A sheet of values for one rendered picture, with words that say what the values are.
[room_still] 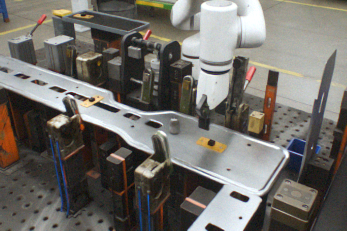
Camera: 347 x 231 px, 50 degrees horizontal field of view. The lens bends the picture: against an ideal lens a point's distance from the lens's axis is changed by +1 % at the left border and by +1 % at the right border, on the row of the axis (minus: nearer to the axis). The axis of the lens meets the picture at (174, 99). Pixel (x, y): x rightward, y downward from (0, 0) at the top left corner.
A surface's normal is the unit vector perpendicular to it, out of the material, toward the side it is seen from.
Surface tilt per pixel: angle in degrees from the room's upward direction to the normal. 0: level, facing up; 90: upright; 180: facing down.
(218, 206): 0
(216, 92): 92
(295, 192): 0
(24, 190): 0
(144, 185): 90
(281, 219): 89
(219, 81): 90
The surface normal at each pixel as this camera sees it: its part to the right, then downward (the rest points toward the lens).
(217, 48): -0.09, 0.50
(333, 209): 0.00, -0.88
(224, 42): 0.18, 0.51
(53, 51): -0.55, 0.40
